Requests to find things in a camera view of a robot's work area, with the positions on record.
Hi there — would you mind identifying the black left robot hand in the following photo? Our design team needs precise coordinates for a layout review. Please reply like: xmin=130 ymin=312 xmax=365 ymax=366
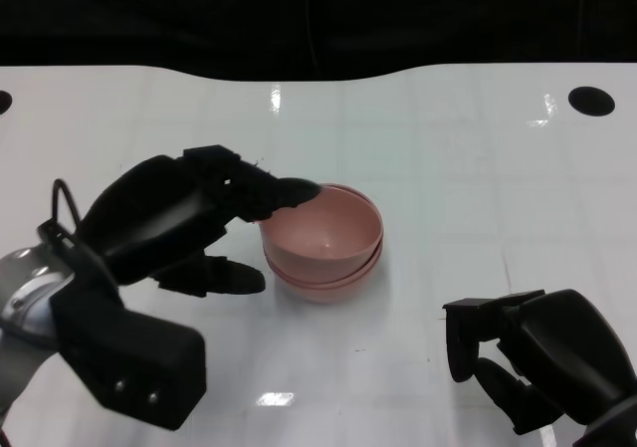
xmin=74 ymin=143 xmax=322 ymax=299

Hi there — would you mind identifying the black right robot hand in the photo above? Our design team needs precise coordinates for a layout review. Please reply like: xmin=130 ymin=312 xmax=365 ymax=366
xmin=442 ymin=288 xmax=630 ymax=437

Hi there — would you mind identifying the black backdrop cloth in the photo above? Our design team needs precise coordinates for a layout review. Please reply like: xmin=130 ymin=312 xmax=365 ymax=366
xmin=0 ymin=0 xmax=637 ymax=84

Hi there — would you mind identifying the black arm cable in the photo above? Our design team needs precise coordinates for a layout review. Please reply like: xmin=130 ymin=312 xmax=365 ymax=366
xmin=49 ymin=177 xmax=89 ymax=249

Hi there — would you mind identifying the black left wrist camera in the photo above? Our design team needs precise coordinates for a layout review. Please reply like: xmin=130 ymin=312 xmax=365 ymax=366
xmin=51 ymin=277 xmax=208 ymax=433

